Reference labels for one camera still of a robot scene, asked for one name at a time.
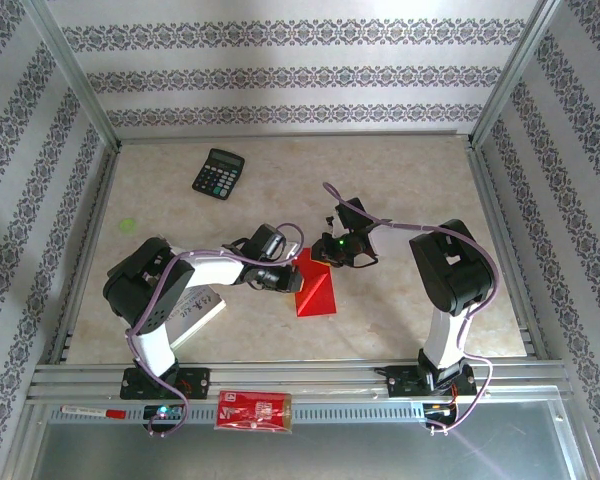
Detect thin aluminium wall rail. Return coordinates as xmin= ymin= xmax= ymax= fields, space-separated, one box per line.
xmin=115 ymin=130 xmax=474 ymax=146

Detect red packet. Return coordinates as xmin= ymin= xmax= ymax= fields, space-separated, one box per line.
xmin=214 ymin=389 xmax=294 ymax=435

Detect grey metal sheet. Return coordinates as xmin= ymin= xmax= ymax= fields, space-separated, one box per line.
xmin=27 ymin=417 xmax=589 ymax=480

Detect small circuit board green light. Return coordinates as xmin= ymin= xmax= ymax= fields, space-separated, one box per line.
xmin=143 ymin=403 xmax=186 ymax=422

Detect white red marker pen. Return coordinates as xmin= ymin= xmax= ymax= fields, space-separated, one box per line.
xmin=59 ymin=404 xmax=128 ymax=420

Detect long aluminium mounting rail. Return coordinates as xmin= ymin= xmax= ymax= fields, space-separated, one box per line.
xmin=27 ymin=360 xmax=574 ymax=403

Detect black calculator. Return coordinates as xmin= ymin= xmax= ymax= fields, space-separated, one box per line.
xmin=191 ymin=147 xmax=246 ymax=201

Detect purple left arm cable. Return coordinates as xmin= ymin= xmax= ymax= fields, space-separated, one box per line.
xmin=126 ymin=222 xmax=301 ymax=439

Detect small circuit board orange wires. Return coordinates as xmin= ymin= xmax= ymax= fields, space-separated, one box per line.
xmin=423 ymin=399 xmax=460 ymax=419

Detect grey slotted cable duct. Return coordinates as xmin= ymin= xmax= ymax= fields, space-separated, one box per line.
xmin=47 ymin=402 xmax=429 ymax=425

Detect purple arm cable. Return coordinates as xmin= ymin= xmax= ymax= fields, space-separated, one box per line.
xmin=126 ymin=222 xmax=301 ymax=439
xmin=322 ymin=182 xmax=499 ymax=434

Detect aluminium side rail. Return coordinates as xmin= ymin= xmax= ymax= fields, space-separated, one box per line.
xmin=47 ymin=144 xmax=124 ymax=366
xmin=467 ymin=142 xmax=551 ymax=361

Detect white book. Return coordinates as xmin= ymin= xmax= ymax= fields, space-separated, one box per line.
xmin=169 ymin=287 xmax=229 ymax=351

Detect red square paper sheet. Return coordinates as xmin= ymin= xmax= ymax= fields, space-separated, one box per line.
xmin=294 ymin=247 xmax=339 ymax=319

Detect aluminium upright post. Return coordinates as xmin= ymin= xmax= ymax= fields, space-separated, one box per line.
xmin=469 ymin=0 xmax=564 ymax=146
xmin=27 ymin=0 xmax=121 ymax=151

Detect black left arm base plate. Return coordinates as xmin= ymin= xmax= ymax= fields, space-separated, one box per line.
xmin=119 ymin=366 xmax=213 ymax=401

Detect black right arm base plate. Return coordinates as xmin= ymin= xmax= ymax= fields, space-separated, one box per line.
xmin=385 ymin=364 xmax=478 ymax=399

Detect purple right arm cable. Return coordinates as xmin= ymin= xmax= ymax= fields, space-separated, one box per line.
xmin=322 ymin=182 xmax=499 ymax=434

